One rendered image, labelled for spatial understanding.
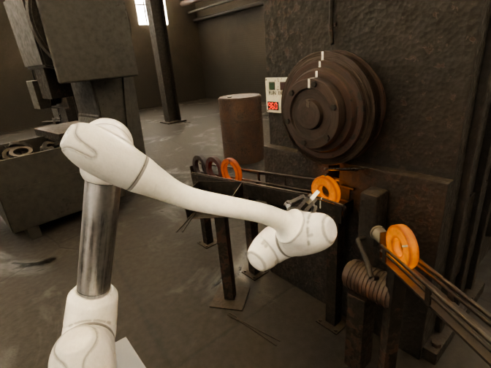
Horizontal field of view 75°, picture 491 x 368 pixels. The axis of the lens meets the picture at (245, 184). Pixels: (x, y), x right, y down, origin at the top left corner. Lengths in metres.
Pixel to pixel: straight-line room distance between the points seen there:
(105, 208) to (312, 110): 0.84
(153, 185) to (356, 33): 1.04
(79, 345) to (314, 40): 1.44
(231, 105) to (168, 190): 3.43
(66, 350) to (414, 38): 1.46
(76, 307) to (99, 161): 0.53
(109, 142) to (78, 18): 2.83
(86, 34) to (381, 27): 2.76
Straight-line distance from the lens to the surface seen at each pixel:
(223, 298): 2.07
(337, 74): 1.34
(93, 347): 1.04
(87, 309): 1.16
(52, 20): 3.50
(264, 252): 0.97
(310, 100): 1.34
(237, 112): 4.21
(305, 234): 0.88
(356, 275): 1.40
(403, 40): 1.41
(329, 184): 1.51
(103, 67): 3.62
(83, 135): 0.81
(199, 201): 0.85
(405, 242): 1.18
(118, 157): 0.80
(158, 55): 8.09
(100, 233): 1.05
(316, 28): 1.62
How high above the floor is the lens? 1.35
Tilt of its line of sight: 21 degrees down
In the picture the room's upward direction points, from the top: 5 degrees counter-clockwise
